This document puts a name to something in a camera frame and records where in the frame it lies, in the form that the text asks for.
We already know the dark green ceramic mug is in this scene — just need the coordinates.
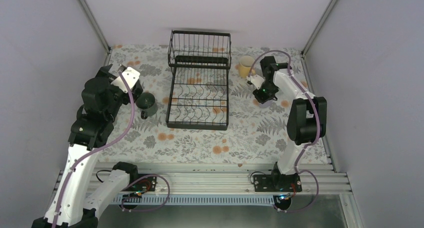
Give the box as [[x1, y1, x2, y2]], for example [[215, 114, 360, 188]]
[[135, 92, 158, 119]]

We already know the yellow ceramic mug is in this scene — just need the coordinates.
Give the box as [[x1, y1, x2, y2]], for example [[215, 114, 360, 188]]
[[235, 55, 255, 79]]

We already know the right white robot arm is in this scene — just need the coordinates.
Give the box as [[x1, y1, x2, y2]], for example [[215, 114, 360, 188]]
[[248, 55, 327, 191]]

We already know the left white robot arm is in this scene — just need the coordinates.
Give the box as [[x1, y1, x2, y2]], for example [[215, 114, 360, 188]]
[[32, 65, 143, 227]]

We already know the floral patterned table mat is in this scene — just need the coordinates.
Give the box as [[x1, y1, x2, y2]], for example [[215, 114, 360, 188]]
[[97, 44, 329, 165]]

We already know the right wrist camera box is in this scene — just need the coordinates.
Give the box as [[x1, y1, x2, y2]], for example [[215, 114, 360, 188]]
[[246, 75, 265, 90]]

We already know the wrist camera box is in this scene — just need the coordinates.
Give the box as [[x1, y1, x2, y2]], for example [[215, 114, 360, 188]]
[[246, 75, 265, 90], [111, 67, 140, 93]]

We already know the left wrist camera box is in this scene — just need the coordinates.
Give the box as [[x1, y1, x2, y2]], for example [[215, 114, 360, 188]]
[[111, 67, 140, 93]]

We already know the black wire dish rack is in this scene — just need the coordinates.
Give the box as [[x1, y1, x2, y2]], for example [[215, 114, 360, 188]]
[[165, 30, 232, 130]]

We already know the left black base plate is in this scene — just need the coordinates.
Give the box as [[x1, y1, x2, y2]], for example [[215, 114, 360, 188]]
[[124, 176, 157, 193]]

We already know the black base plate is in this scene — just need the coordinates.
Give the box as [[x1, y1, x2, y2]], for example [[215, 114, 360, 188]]
[[124, 176, 157, 193], [253, 173, 303, 192]]

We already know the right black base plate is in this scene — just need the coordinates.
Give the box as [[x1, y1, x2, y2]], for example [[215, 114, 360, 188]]
[[253, 173, 303, 192]]

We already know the aluminium mounting rail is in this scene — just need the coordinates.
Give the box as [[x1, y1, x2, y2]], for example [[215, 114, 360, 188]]
[[54, 162, 352, 197]]

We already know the white slotted cable duct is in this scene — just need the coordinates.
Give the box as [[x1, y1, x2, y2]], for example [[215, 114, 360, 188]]
[[125, 194, 275, 206]]

